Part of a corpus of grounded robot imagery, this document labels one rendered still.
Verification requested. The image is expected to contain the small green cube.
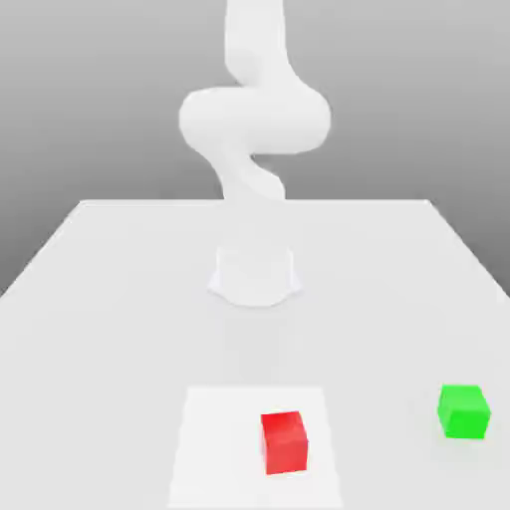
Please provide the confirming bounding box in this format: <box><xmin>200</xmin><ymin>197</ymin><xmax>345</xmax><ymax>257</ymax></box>
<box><xmin>436</xmin><ymin>382</ymin><xmax>493</xmax><ymax>440</ymax></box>

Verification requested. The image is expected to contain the small red cube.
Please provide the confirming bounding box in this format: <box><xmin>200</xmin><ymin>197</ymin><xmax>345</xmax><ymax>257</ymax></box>
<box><xmin>260</xmin><ymin>410</ymin><xmax>310</xmax><ymax>476</ymax></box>

